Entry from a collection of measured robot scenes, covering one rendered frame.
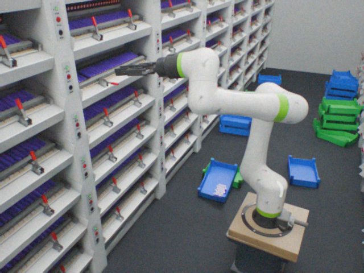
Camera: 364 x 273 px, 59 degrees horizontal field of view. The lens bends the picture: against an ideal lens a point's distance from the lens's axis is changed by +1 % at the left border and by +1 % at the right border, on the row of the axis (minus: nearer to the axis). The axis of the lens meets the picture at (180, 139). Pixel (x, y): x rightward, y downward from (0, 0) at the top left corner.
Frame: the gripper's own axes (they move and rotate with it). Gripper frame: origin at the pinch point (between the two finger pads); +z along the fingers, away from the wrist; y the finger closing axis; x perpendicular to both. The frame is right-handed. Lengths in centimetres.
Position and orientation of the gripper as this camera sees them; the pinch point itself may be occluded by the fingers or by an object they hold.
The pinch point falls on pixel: (124, 70)
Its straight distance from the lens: 133.7
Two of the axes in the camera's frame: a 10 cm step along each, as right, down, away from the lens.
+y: -4.1, 4.5, -7.9
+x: 1.8, 8.9, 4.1
